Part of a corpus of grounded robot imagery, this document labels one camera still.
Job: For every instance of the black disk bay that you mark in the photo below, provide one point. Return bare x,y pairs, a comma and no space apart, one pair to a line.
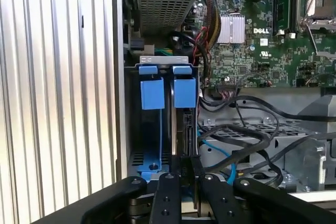
131,116

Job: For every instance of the black PC case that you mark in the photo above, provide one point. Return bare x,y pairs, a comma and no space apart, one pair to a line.
118,77

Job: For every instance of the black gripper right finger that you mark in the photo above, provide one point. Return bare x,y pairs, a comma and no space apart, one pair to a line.
220,203

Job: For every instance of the empty blue disk carrier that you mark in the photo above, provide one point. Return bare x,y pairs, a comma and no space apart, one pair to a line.
152,93

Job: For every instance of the metal socket cover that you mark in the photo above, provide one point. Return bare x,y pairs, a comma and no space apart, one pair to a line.
328,55

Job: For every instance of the green RAM stick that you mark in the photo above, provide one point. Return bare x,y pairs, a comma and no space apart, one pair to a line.
281,3

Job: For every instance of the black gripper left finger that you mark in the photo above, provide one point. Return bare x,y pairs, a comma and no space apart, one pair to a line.
168,203

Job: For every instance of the hard disk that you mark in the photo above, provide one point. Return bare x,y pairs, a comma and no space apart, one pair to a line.
183,93

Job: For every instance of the green motherboard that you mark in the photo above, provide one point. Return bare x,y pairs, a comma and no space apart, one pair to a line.
283,58

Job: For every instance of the silver chipset heatsink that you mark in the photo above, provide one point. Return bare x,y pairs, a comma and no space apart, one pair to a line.
231,28

